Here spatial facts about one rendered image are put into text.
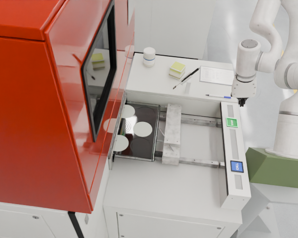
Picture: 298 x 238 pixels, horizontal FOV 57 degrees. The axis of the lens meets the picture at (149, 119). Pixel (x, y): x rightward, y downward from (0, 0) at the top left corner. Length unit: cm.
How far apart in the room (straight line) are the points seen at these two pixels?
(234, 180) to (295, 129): 35
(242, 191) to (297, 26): 75
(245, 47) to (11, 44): 89
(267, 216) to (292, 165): 106
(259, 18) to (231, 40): 272
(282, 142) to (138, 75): 84
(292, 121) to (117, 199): 85
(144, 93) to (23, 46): 117
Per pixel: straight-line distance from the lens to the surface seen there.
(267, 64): 114
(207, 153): 148
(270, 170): 137
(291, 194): 152
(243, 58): 114
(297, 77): 136
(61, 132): 52
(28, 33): 39
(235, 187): 126
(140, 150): 134
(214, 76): 168
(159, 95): 153
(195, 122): 156
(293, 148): 137
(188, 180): 137
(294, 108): 136
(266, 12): 124
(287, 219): 244
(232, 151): 135
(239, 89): 126
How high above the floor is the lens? 201
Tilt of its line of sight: 49 degrees down
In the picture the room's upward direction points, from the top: 5 degrees clockwise
